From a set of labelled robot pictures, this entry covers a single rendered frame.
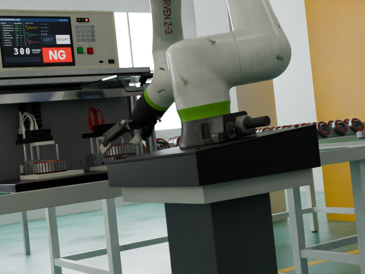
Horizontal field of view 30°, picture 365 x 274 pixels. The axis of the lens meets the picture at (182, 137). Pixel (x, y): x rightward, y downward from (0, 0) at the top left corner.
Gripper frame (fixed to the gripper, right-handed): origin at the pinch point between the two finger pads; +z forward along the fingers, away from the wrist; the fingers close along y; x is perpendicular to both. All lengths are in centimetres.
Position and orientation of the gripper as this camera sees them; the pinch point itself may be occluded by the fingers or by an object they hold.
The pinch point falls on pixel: (118, 145)
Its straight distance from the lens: 225.8
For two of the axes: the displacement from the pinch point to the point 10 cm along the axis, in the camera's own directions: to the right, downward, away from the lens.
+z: -5.1, 5.6, 6.5
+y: 7.5, -0.8, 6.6
